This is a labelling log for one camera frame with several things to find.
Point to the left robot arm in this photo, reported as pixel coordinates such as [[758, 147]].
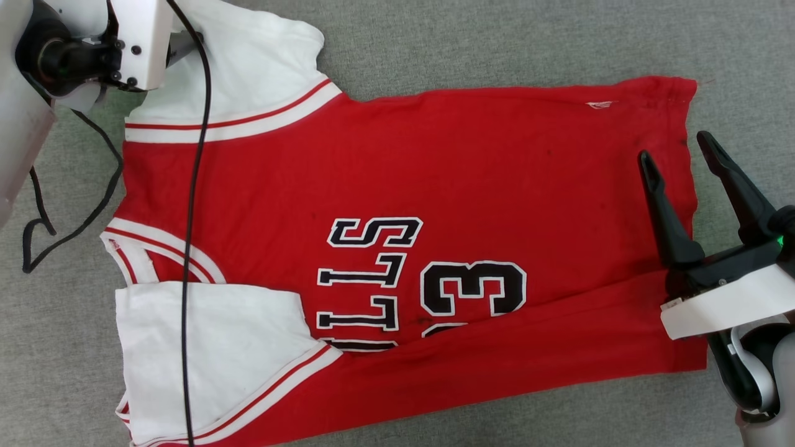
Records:
[[18, 136]]

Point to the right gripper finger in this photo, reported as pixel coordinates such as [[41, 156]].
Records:
[[671, 230], [742, 198]]

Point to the red and white basketball jersey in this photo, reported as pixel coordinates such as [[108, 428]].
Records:
[[435, 174]]

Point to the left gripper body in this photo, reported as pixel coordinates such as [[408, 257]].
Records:
[[62, 59]]

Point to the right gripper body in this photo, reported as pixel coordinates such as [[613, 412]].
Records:
[[714, 273]]

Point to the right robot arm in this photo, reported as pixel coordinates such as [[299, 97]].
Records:
[[782, 372]]

